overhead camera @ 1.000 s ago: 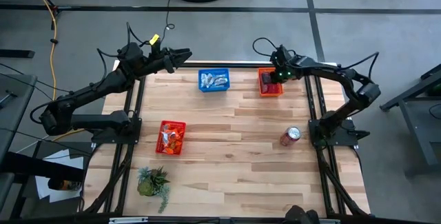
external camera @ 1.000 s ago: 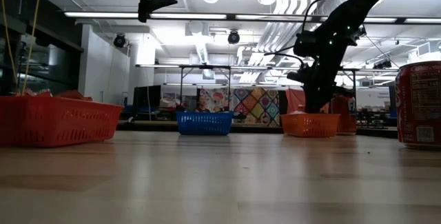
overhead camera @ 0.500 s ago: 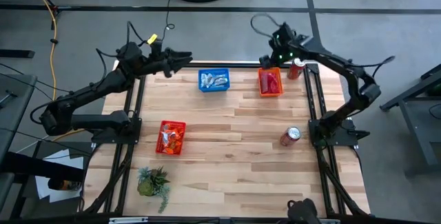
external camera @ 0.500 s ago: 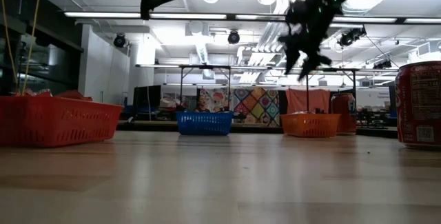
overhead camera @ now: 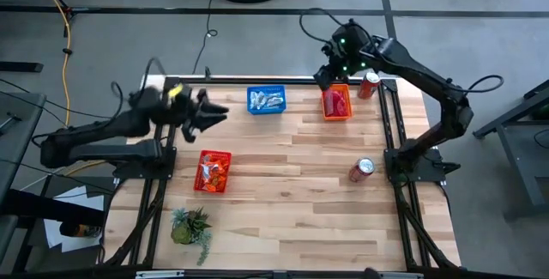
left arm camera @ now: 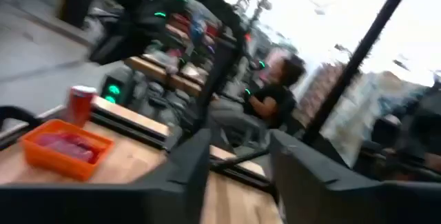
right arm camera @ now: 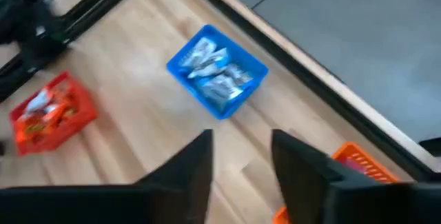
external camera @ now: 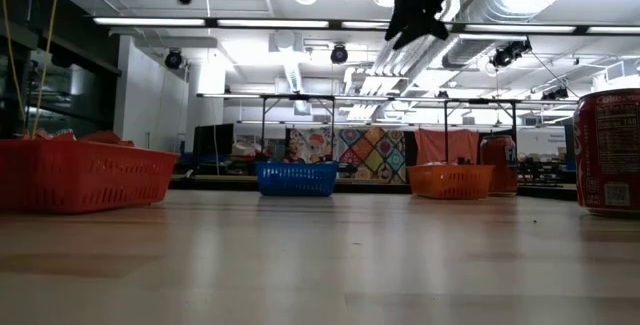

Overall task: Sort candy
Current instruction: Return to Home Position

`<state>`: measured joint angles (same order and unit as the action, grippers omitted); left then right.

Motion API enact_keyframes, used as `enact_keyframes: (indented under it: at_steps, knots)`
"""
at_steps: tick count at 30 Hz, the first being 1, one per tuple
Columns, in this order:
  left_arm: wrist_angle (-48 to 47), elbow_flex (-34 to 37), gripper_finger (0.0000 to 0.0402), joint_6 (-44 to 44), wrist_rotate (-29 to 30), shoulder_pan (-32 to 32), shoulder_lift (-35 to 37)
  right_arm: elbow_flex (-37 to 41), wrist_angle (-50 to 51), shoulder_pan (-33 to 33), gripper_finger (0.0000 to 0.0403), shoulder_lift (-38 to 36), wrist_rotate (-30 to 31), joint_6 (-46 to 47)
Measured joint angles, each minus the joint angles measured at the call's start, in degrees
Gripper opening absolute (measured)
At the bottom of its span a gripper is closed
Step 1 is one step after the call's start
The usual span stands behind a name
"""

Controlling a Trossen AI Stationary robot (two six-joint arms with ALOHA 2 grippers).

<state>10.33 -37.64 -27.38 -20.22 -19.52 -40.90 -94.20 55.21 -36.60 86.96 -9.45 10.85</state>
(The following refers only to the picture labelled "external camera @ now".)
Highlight black monitor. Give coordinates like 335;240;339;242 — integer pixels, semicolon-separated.
193;123;235;157

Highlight silver ventilation duct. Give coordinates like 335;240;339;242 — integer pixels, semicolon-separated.
442;0;591;69

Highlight black aluminium table frame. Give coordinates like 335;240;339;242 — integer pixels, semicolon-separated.
169;173;579;197

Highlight long ceiling light bar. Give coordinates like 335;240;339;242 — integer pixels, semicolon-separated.
92;14;640;37

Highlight blue plastic basket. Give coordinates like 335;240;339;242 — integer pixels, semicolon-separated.
254;161;340;198

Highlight orange plastic basket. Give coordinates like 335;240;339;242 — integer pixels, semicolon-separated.
407;163;496;201

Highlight orange hanging cloth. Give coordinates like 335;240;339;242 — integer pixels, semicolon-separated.
414;128;480;166

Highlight black track light cluster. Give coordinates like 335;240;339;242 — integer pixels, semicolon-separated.
541;86;570;102
488;38;533;70

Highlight black metal table frame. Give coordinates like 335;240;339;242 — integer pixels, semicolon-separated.
259;93;337;164
442;97;519;165

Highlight colourful patchwork quilt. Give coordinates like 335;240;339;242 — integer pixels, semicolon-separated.
288;125;416;185

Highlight red cola can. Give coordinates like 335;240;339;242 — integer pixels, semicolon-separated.
573;88;640;218
479;134;519;197

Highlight red plastic basket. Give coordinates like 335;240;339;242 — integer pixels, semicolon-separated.
0;138;180;215

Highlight yellow cable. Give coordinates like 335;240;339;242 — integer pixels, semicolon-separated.
0;0;62;141

